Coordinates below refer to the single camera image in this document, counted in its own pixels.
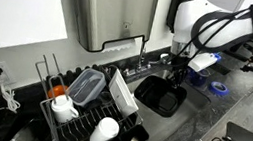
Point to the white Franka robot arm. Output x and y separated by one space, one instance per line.
188 19

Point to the stainless steel sink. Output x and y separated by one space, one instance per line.
165 127

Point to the blue cup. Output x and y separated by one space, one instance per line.
199 79

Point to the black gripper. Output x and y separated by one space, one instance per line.
180 64

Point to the black square plate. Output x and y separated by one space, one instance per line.
156 97

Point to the black knobbed drying mat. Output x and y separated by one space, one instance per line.
74 72

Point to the chrome gooseneck faucet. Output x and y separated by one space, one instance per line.
141 56

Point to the clear plastic food container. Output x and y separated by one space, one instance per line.
85 88

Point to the white cup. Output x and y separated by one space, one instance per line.
103 133

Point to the white square plate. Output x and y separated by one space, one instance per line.
124 95

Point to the black soap dispenser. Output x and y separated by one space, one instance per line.
180 7

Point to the white paper towel sheet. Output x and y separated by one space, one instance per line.
120 46

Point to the blue tape roll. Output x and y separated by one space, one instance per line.
211 88

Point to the orange cup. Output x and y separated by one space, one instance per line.
57 90

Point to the black rectangular tray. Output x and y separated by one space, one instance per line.
222 69

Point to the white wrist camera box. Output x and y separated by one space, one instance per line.
202 62

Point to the white lidded mug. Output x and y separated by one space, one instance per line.
63 110

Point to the steel paper towel dispenser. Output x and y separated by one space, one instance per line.
115 8

